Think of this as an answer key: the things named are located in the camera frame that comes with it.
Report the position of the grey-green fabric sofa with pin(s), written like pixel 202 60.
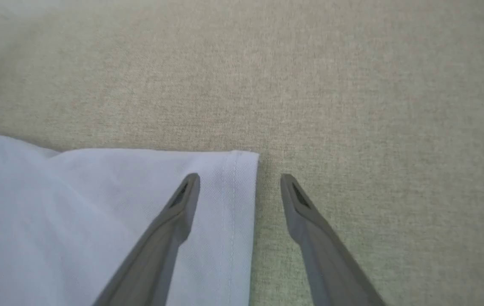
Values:
pixel 352 106

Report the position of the light blue and white garment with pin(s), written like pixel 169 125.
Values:
pixel 55 212

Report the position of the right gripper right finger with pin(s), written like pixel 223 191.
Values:
pixel 327 259

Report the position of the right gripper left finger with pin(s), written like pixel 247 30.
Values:
pixel 157 255

